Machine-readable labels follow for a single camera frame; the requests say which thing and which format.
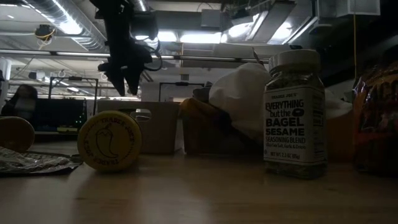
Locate dark computer monitor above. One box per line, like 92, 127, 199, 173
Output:
32, 98, 88, 131

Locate mustard yellow plastic bin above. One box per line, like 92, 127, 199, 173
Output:
326, 111, 355, 161

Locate black metal stand frame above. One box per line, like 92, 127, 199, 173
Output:
48, 77, 99, 116
158, 82, 206, 103

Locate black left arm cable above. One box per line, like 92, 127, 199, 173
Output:
141, 40, 164, 72

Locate person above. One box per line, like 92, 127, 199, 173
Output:
1, 83, 39, 118

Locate orange spice bottle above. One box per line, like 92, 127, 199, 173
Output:
0, 116, 35, 153

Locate white plastic bag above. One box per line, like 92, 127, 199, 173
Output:
208, 62, 354, 142

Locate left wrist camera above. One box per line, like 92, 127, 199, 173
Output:
132, 11, 159, 41

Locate silver overhead rail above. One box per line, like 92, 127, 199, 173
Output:
0, 49, 271, 63

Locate white-lid bagel seasoning jar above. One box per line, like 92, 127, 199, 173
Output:
263, 49, 328, 180

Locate bright ceiling light panel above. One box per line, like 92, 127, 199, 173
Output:
157, 29, 228, 44

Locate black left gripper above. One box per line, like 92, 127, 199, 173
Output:
98, 30, 153, 97

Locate yellow-lid spice jar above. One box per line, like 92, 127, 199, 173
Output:
76, 110, 143, 173

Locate shiny orange spice packet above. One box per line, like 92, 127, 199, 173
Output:
353, 63, 398, 177

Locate grey cloth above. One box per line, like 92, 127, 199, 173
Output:
192, 81, 214, 103

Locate light grey plastic bin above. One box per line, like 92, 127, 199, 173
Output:
96, 100, 181, 156

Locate round metal air duct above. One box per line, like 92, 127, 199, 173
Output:
26, 0, 108, 54

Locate black yellow ceiling cord reel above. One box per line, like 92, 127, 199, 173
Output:
34, 24, 57, 44

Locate brown foil spice packet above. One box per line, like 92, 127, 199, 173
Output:
0, 146, 82, 175

